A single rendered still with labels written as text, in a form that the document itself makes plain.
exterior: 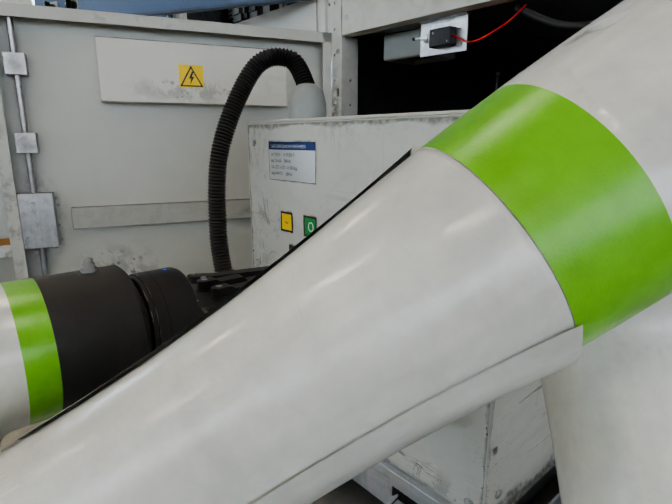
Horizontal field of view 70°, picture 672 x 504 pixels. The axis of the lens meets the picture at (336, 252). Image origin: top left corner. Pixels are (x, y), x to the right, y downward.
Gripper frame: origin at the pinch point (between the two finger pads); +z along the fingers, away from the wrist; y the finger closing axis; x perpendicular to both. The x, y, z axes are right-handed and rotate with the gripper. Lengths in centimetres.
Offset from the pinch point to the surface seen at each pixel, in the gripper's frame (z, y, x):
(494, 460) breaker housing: 14.9, 10.4, -22.8
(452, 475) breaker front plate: 13.5, 5.9, -26.7
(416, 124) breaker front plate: 13.4, -1.9, 15.0
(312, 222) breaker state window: 13.4, -21.0, 1.1
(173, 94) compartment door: 9, -57, 21
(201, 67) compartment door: 14, -55, 26
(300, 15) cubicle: 40, -58, 40
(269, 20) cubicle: 40, -70, 41
